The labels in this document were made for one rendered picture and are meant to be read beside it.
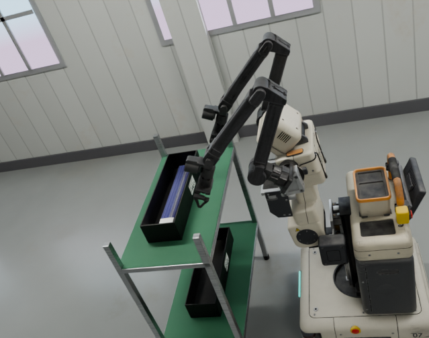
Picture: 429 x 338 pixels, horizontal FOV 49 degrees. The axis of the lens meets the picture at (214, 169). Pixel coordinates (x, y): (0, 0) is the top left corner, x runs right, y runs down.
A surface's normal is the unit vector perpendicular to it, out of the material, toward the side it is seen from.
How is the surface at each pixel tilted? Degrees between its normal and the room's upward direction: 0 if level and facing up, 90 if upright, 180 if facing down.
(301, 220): 90
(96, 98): 90
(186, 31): 90
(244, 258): 0
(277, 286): 0
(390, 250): 90
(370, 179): 0
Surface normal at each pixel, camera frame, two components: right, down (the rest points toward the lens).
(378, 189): -0.28, -0.79
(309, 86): -0.17, 0.61
